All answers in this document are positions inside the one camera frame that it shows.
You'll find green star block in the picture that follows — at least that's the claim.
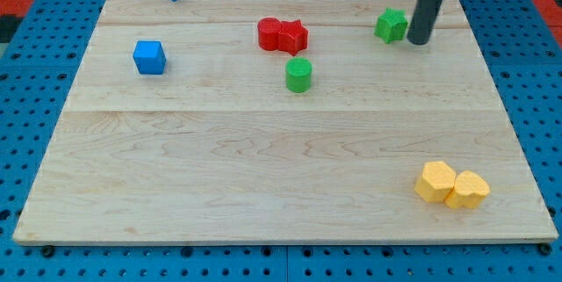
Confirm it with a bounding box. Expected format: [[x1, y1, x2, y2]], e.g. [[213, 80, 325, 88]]
[[374, 8, 407, 44]]

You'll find light wooden board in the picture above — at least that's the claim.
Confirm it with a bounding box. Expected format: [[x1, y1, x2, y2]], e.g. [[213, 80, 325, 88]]
[[13, 0, 558, 246]]

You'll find blue cube block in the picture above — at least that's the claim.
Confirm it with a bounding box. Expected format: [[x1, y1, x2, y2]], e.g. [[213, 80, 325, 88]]
[[133, 40, 167, 75]]

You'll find yellow pentagon block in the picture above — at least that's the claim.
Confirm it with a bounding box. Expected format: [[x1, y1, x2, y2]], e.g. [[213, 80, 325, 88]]
[[414, 161, 457, 203]]

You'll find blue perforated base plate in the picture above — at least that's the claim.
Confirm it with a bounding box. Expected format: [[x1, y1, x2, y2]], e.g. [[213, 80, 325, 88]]
[[1, 0, 561, 281]]

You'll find red star block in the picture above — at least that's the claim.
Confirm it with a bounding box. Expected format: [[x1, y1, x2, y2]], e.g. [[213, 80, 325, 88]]
[[277, 20, 308, 56]]

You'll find green cylinder block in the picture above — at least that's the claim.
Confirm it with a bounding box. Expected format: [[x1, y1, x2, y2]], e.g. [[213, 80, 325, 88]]
[[285, 57, 313, 93]]

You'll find red cylinder block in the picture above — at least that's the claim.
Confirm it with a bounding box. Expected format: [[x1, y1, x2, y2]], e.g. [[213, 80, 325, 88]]
[[257, 17, 282, 51]]

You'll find yellow heart block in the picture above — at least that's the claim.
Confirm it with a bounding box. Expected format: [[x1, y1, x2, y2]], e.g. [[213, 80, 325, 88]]
[[444, 170, 491, 209]]

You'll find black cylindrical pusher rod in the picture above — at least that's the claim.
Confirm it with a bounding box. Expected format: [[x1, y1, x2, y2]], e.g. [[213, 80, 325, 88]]
[[407, 0, 443, 45]]

